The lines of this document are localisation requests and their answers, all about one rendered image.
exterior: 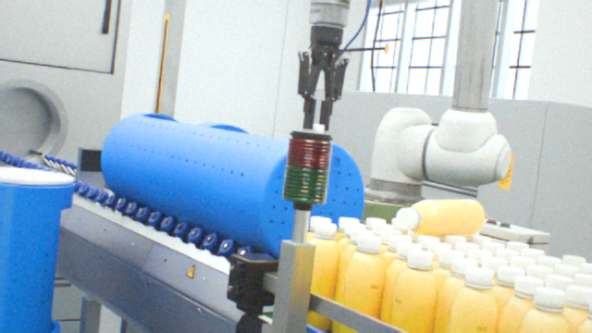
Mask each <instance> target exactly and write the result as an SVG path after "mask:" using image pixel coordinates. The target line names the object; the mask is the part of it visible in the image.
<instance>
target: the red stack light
mask: <svg viewBox="0 0 592 333"><path fill-rule="evenodd" d="M332 146H333V142H323V141H314V140H305V139H298V138H292V137H289V146H288V147H289V148H288V154H287V161H286V163H287V165H290V166H291V167H302V168H310V169H320V170H329V169H330V161H331V159H330V158H331V155H332Z"/></svg>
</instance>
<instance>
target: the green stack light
mask: <svg viewBox="0 0 592 333"><path fill-rule="evenodd" d="M329 172H330V171H329V170H320V169H310V168H302V167H295V166H290V165H286V171H285V178H284V186H283V190H284V191H283V195H281V198H283V199H284V200H287V201H291V202H295V203H303V204H325V203H326V202H327V186H328V179H329Z"/></svg>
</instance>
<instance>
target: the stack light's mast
mask: <svg viewBox="0 0 592 333"><path fill-rule="evenodd" d="M290 135H291V137H292V138H298V139H305V140H314V141H323V142H331V140H333V137H331V135H328V134H321V133H313V132H306V131H296V130H293V131H292V132H290ZM292 208H293V209H294V210H295V213H294V220H293V230H292V237H291V241H292V242H296V243H306V242H307V235H308V227H309V218H310V212H312V211H313V209H314V205H313V204H311V203H295V202H293V206H292Z"/></svg>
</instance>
